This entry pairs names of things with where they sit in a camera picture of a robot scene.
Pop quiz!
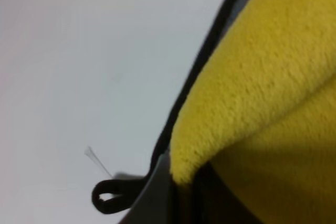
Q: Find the yellow towel with black trim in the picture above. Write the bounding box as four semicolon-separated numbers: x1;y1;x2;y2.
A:
91;0;335;223

